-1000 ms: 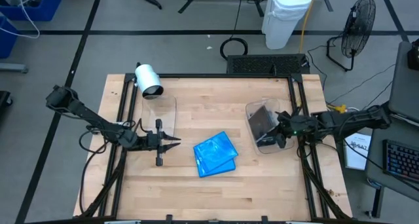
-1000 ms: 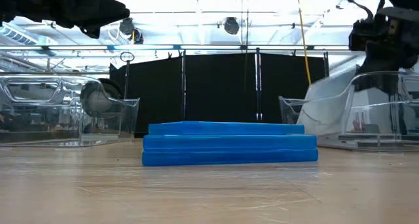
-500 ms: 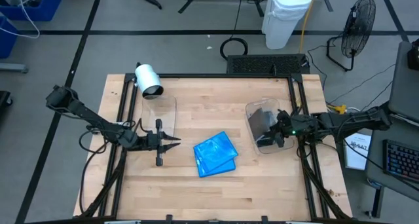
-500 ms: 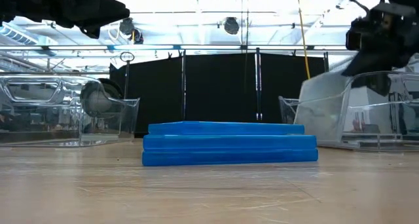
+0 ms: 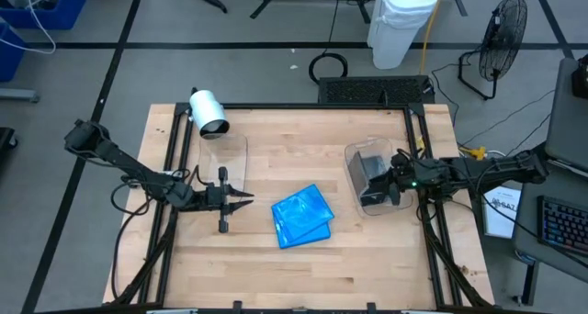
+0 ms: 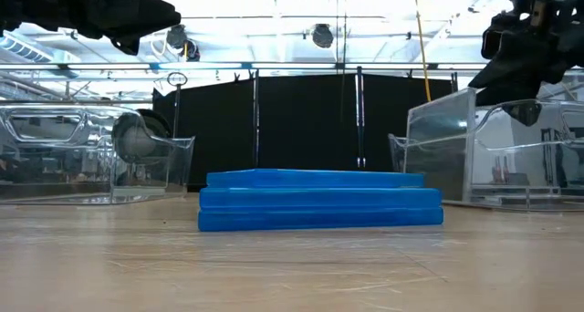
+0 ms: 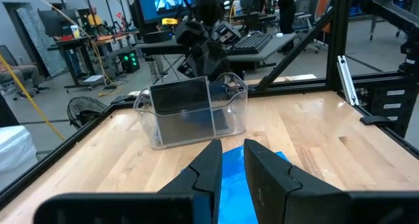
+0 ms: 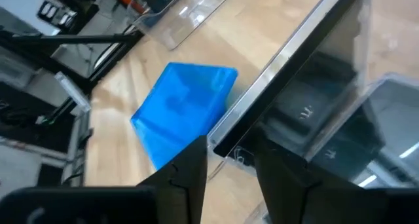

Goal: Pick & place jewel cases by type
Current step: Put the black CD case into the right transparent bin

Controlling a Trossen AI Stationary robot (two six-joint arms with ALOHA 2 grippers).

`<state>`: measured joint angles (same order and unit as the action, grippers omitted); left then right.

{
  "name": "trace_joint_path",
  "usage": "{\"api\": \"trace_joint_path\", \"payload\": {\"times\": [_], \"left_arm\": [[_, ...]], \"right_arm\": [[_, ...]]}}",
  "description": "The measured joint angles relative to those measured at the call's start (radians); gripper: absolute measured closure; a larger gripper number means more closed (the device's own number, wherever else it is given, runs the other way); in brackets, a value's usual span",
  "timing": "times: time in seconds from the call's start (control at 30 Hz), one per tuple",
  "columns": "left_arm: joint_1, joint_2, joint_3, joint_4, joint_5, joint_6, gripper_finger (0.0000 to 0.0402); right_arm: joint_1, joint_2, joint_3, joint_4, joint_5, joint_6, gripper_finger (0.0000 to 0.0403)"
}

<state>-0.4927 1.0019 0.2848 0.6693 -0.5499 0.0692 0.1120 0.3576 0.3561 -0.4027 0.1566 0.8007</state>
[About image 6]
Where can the dark round ceiling fixture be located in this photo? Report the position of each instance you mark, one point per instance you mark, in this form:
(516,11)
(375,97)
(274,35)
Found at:
(322,35)
(182,40)

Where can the blue plastic pouch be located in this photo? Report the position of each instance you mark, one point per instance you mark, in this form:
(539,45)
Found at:
(319,198)

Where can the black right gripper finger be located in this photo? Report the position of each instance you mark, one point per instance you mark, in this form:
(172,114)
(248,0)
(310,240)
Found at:
(506,86)

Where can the black backdrop with stand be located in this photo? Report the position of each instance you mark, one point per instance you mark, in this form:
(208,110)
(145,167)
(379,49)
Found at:
(305,120)

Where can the clear plastic bin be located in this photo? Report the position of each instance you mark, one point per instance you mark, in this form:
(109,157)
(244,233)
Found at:
(524,166)
(91,184)

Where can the black aluminium frame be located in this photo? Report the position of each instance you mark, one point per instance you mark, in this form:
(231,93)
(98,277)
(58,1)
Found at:
(292,66)

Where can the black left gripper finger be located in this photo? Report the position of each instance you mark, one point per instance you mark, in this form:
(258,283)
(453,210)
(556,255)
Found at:
(146,17)

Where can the clear jewel case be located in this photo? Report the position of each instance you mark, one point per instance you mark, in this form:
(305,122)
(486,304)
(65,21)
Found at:
(440,143)

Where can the white cylindrical lamp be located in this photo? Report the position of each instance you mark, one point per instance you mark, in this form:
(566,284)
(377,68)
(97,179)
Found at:
(137,141)

